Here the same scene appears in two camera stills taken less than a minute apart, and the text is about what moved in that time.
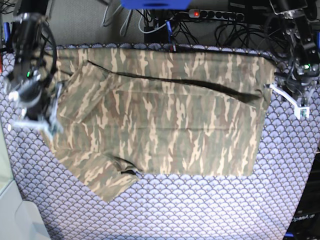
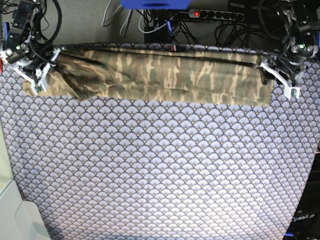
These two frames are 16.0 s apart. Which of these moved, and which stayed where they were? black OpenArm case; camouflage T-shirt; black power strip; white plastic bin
Moved: camouflage T-shirt
Stayed: white plastic bin; black OpenArm case; black power strip
